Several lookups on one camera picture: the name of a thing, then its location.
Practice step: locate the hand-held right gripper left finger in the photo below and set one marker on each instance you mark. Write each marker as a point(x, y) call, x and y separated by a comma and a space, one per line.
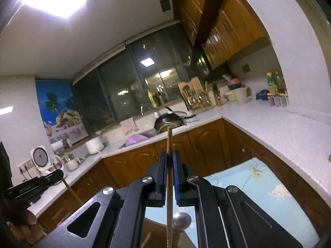
point(164, 168)

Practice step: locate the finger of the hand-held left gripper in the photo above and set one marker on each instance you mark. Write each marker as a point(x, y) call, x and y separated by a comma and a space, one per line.
point(38, 184)

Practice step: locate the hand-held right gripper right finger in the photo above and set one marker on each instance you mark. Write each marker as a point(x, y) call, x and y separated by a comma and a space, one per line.
point(177, 175)

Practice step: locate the wooden chopstick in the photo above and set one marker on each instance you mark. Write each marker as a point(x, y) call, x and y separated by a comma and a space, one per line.
point(71, 190)
point(169, 139)

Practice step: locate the brown paper bag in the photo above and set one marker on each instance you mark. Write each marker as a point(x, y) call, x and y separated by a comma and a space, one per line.
point(155, 235)

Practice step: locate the white rice cooker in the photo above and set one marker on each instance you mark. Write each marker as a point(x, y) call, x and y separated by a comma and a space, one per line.
point(41, 160)

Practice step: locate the wooden base cabinets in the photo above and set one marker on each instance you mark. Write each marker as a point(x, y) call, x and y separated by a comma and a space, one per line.
point(201, 144)

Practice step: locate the white canister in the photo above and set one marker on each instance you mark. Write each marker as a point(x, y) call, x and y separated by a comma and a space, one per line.
point(58, 144)

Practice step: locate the metal spoon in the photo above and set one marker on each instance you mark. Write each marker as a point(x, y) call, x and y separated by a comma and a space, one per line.
point(182, 221)

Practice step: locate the black wok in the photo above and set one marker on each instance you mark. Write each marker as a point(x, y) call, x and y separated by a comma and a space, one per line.
point(168, 120)

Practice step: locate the dark glass jar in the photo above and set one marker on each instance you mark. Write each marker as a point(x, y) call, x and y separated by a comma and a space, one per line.
point(68, 143)

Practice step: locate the beige dish towel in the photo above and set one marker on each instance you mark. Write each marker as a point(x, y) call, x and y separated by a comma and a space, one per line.
point(129, 125)

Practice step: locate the metal faucet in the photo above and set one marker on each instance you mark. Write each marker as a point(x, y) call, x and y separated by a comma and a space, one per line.
point(142, 109)

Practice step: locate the white electric pot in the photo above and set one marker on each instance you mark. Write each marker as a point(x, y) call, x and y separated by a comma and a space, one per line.
point(94, 146)

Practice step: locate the steel bottle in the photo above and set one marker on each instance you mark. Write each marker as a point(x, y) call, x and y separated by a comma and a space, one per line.
point(162, 99)

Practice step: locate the yellow bottle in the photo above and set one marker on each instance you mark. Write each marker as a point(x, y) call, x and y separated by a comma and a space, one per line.
point(152, 99)

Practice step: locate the cutlery drying rack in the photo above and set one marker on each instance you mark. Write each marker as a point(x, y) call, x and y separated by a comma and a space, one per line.
point(196, 100)

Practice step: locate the floral blue tablecloth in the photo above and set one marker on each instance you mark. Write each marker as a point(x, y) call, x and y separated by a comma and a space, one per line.
point(258, 186)

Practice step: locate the wooden cutting board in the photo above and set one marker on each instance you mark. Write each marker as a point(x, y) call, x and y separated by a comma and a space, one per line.
point(190, 85)

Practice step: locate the knife block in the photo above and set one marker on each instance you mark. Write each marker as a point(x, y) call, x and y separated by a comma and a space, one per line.
point(217, 95)

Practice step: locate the dark window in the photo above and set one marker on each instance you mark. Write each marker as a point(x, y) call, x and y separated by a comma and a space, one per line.
point(116, 87)

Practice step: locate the stacked pink green bowls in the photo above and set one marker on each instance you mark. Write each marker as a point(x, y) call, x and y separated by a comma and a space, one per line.
point(234, 84)

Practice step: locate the purple cloth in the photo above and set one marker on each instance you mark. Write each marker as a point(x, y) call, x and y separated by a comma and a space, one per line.
point(262, 94)

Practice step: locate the row of spice jars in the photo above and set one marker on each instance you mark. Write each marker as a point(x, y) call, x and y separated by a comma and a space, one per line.
point(278, 100)

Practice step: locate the green label drink bottle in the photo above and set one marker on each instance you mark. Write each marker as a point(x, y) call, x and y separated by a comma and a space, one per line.
point(271, 82)

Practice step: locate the clear plastic bottle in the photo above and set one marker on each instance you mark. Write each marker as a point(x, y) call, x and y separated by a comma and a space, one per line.
point(280, 81)

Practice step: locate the white wall outlets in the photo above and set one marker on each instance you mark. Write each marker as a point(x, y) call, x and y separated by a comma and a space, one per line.
point(24, 165)

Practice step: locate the tropical wall poster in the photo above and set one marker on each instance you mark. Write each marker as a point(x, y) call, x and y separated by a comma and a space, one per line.
point(57, 103)

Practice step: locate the brown wall socket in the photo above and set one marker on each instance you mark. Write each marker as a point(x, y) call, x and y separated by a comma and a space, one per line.
point(246, 68)

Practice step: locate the wooden wall cabinets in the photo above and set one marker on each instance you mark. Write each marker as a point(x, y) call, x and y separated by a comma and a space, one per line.
point(232, 23)

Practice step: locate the dark wall socket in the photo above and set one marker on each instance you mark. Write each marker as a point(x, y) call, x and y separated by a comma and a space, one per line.
point(165, 4)

